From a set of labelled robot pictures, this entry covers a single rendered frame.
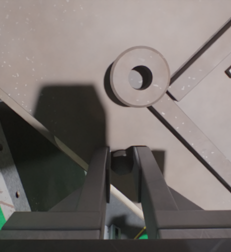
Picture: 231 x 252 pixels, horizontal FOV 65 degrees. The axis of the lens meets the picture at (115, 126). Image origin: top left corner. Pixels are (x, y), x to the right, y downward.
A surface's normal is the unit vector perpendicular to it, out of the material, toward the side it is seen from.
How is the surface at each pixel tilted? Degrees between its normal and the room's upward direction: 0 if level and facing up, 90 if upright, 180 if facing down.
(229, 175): 0
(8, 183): 90
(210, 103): 0
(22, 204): 90
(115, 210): 0
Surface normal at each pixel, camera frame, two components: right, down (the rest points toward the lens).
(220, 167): 0.00, 0.25
